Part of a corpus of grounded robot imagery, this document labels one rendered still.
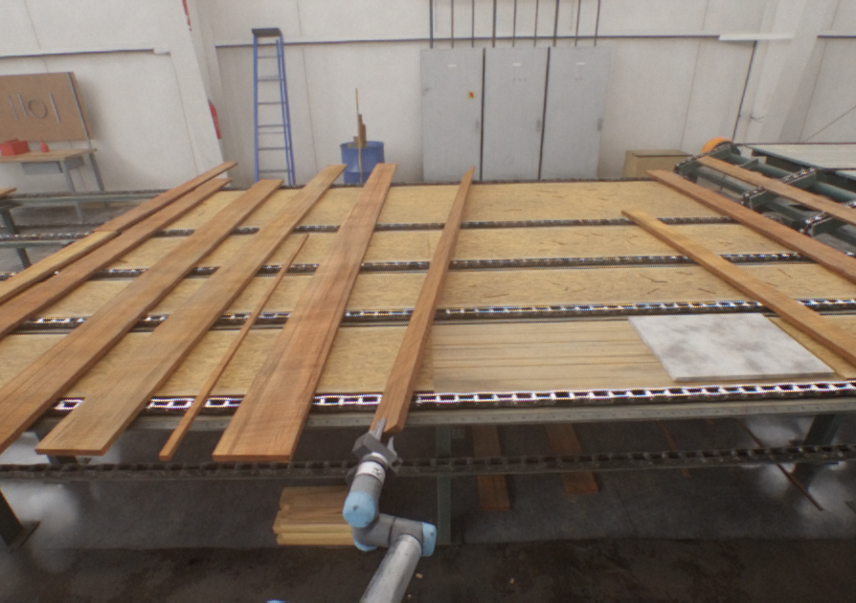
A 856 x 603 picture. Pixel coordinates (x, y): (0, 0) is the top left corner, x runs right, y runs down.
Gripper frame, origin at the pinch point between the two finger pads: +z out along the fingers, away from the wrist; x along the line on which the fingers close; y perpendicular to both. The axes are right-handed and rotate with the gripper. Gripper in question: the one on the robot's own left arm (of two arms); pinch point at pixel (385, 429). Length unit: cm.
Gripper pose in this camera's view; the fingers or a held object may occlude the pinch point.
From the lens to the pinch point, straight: 148.2
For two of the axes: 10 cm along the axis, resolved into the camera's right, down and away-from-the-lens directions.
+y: 7.2, -5.6, -4.1
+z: 1.5, -4.5, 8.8
